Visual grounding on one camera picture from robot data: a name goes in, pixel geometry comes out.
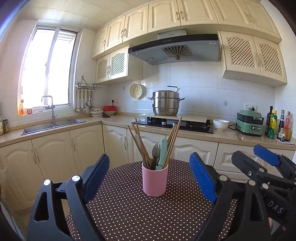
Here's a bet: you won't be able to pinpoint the white bowl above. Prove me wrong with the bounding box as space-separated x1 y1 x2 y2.
213 119 230 131

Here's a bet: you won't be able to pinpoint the cream upper kitchen cabinets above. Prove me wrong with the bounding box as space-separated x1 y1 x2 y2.
91 0 282 61

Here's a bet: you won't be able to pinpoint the beige stone countertop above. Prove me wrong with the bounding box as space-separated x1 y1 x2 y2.
0 112 296 152

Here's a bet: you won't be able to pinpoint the metal faucet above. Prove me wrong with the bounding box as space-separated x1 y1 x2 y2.
41 95 57 125

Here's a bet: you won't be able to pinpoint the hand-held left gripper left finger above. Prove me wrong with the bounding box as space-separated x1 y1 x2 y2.
26 153 110 241

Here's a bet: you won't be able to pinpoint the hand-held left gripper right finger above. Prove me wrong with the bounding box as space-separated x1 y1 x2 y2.
189 152 271 241

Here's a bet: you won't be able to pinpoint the brown polka dot tablecloth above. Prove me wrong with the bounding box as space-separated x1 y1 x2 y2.
66 159 238 241

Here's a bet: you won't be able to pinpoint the cream lattice door cabinet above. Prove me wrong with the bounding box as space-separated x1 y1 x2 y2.
95 45 144 85
218 30 288 88

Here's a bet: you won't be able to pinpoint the yellow green bottle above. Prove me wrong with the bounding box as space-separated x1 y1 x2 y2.
268 110 278 139

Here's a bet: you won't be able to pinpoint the dark olive oil bottle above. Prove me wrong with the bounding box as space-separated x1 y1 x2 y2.
265 106 274 137

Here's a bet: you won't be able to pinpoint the stainless steel sink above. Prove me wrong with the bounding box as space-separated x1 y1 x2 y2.
21 118 87 136

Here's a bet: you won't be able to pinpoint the cream lower kitchen cabinets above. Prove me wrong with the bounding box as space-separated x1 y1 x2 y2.
0 123 296 209

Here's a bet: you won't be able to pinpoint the dark sauce bottle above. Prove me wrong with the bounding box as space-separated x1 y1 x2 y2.
277 110 285 139

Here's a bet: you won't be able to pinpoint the grey range hood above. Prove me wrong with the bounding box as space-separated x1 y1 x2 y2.
128 29 222 66

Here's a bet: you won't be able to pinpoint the cream kitchen cabinets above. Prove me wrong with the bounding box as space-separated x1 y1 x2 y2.
91 0 282 61
0 123 296 209

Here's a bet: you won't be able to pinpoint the mint green handled utensil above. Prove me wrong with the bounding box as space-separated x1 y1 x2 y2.
155 138 168 171

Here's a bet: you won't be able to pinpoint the black glass gas stove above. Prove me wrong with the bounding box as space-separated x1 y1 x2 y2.
132 117 214 134

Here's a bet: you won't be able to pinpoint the bunch of wooden chopsticks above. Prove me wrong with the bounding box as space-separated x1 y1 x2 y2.
128 116 182 171

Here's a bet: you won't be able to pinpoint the metal wall rack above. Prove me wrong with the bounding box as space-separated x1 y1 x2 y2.
74 75 101 91

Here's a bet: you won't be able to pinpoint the pink cup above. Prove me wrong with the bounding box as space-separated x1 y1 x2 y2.
142 161 168 197

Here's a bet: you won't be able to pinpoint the stainless steel steamer pot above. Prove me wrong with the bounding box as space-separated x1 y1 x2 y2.
148 86 185 116

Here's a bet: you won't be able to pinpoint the white paper mat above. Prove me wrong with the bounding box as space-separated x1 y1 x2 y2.
275 138 295 146

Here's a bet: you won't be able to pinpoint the cream perforated steamer plate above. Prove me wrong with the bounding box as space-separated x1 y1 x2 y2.
129 83 147 100

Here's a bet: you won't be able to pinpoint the green electric cooker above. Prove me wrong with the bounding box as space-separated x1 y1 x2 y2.
235 109 265 137

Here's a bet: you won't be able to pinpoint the sliding window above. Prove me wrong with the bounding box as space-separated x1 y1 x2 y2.
18 24 81 116

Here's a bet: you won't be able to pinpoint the red sauce bottle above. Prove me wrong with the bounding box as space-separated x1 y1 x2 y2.
284 111 292 142

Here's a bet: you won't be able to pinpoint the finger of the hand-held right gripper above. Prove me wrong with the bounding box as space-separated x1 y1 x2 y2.
231 151 296 190
253 144 296 180

